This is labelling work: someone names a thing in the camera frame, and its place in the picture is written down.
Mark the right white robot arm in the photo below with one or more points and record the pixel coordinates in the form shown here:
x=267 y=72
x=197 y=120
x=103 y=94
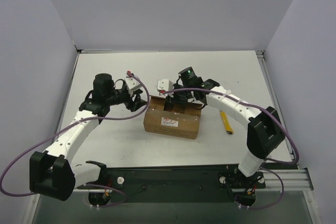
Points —
x=264 y=133

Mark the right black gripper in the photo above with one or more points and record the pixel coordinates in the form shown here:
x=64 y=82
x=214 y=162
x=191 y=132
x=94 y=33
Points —
x=172 y=98

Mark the brown cardboard express box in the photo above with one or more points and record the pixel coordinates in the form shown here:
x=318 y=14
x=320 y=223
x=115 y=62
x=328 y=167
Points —
x=183 y=121

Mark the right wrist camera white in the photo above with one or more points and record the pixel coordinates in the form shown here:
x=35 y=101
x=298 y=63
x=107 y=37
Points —
x=164 y=85

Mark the aluminium front rail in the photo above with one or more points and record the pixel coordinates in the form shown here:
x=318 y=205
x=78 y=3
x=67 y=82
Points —
x=277 y=177

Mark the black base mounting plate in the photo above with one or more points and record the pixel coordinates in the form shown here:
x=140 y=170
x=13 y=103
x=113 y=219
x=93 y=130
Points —
x=175 y=184

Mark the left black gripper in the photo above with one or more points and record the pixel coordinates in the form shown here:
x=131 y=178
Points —
x=133 y=100

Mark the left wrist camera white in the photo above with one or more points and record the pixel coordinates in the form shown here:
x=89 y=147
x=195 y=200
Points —
x=132 y=85

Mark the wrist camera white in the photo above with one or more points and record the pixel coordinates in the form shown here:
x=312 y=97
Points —
x=164 y=85
x=132 y=85

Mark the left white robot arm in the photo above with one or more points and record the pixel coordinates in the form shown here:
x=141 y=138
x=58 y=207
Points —
x=73 y=134

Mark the yellow utility knife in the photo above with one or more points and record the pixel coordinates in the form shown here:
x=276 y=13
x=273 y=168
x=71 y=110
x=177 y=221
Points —
x=227 y=126

